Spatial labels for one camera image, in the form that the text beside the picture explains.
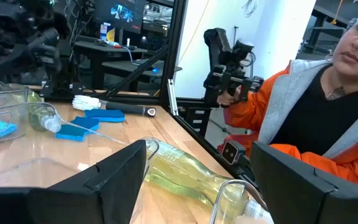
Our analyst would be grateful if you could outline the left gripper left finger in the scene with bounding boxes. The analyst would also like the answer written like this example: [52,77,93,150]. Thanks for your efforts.
[0,139,147,224]

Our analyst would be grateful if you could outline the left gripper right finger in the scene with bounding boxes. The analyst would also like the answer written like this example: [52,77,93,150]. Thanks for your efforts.
[250,141,358,224]

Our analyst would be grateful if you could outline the blue cloth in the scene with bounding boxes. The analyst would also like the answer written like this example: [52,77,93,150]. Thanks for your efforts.
[84,108,126,123]

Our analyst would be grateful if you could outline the white dish brush black handle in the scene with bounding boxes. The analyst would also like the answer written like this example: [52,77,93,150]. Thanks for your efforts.
[72,95,157,118]

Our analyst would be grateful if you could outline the person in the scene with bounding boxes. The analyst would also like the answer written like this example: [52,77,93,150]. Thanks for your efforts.
[218,2,358,192]

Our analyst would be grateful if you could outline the person's hand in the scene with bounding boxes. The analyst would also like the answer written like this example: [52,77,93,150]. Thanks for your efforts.
[217,86,242,109]

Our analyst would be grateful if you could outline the black desk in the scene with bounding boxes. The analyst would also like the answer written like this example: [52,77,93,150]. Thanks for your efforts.
[101,58,183,93]
[73,40,149,91]

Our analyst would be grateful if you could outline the blue yellow box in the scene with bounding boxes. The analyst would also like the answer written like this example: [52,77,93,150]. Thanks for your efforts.
[99,22,116,43]

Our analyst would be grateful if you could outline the computer monitor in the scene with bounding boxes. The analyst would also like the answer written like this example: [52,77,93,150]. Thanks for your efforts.
[92,0,148,34]

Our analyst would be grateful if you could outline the small black camera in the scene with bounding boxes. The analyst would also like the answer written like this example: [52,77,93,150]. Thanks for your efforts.
[221,139,247,166]

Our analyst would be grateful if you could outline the black leader arm handle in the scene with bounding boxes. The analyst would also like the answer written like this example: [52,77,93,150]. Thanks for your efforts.
[203,27,265,108]

